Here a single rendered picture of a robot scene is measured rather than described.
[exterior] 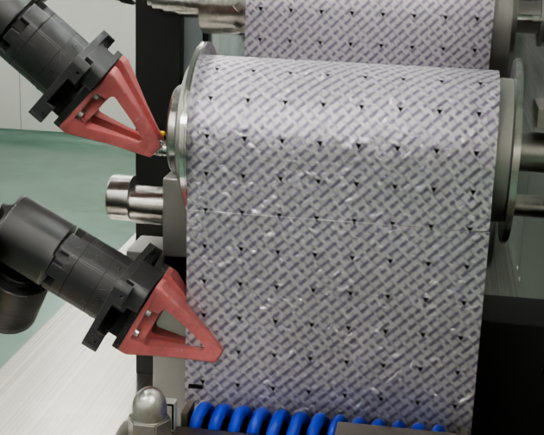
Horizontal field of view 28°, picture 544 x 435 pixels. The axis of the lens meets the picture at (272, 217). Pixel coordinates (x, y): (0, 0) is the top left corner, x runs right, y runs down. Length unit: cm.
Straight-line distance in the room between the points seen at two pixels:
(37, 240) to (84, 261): 4
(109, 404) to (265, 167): 47
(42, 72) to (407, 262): 33
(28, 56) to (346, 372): 36
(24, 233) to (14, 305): 8
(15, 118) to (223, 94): 617
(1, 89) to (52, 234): 613
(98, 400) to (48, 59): 47
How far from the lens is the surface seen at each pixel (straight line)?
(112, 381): 128
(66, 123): 91
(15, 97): 697
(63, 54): 90
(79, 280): 87
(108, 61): 90
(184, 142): 84
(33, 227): 88
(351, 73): 86
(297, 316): 87
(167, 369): 100
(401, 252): 84
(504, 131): 83
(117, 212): 96
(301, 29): 106
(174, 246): 95
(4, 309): 94
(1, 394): 126
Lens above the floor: 143
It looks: 16 degrees down
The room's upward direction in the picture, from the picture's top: 2 degrees clockwise
